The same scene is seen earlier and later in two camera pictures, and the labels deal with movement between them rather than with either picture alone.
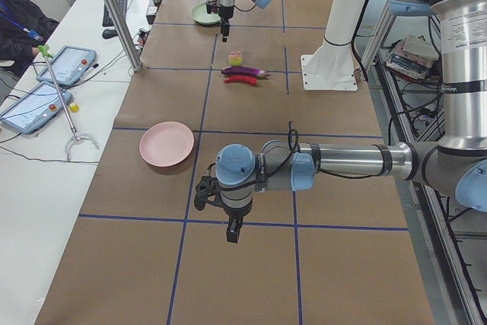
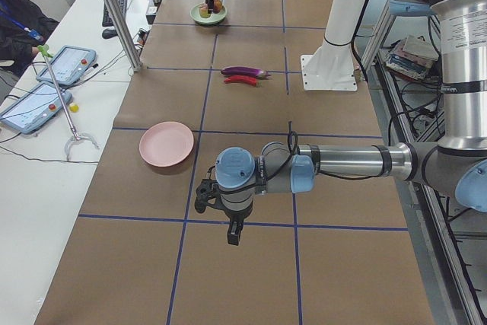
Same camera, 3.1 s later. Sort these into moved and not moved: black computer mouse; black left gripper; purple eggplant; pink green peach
Moved: pink green peach
Not moved: black left gripper; purple eggplant; black computer mouse
